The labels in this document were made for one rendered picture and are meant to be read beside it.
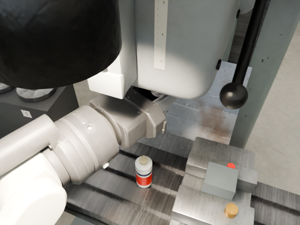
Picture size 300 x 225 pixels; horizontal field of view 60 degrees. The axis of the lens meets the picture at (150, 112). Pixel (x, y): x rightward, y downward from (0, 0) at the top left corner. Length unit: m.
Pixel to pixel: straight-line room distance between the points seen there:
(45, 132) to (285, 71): 2.68
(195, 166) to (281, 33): 0.40
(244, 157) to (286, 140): 1.52
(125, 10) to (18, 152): 0.19
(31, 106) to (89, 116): 0.31
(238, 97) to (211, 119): 0.54
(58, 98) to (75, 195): 0.24
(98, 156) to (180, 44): 0.18
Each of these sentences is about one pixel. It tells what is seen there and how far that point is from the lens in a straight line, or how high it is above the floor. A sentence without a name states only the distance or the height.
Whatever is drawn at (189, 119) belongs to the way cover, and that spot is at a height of 0.92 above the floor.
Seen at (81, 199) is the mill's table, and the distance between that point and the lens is 0.68.
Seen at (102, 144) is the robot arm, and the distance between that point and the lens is 0.34.
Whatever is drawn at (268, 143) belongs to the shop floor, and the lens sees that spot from 2.10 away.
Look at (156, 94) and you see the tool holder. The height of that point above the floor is 1.25.
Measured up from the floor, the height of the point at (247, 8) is 1.36.
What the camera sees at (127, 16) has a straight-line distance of 0.24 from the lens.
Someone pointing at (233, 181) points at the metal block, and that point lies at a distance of 0.55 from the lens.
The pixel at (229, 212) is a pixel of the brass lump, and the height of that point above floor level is 1.06.
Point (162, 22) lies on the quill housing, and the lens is 0.25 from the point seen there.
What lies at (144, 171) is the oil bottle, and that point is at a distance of 0.61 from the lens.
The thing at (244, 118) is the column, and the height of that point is 0.88.
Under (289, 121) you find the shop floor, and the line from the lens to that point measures 2.34.
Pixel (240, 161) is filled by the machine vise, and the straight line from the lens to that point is 0.67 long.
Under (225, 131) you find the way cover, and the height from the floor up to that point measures 0.92.
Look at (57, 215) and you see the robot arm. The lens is 0.34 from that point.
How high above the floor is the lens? 1.52
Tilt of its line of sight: 46 degrees down
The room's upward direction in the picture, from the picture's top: straight up
